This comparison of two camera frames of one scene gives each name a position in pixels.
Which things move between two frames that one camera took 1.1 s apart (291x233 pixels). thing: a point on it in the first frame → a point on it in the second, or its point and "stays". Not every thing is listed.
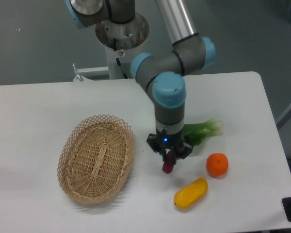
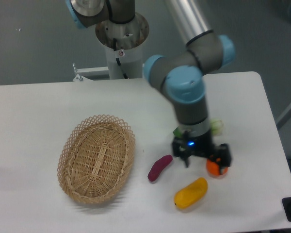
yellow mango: x=191 y=193 stays
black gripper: x=168 y=141 → x=202 y=146
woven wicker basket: x=96 y=159 stays
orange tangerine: x=217 y=164 stays
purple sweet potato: x=169 y=164 → x=158 y=166
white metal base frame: x=95 y=74 stays
